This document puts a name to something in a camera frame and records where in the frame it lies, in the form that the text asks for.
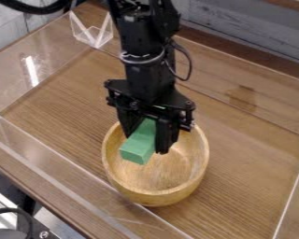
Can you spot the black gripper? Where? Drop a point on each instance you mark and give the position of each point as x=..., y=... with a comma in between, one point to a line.
x=154, y=103

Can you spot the clear acrylic corner bracket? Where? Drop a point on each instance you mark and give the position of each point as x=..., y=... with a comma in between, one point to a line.
x=94, y=36

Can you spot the clear acrylic tray wall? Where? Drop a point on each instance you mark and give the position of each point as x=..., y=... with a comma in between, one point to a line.
x=226, y=184

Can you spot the black metal table frame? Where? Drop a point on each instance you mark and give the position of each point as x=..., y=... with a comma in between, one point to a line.
x=17, y=221

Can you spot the brown wooden bowl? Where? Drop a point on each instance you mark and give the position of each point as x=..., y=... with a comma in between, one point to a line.
x=168, y=178

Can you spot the green rectangular block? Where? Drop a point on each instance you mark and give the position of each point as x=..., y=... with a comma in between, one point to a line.
x=138, y=148

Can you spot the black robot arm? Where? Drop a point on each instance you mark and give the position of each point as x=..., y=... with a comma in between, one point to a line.
x=147, y=25

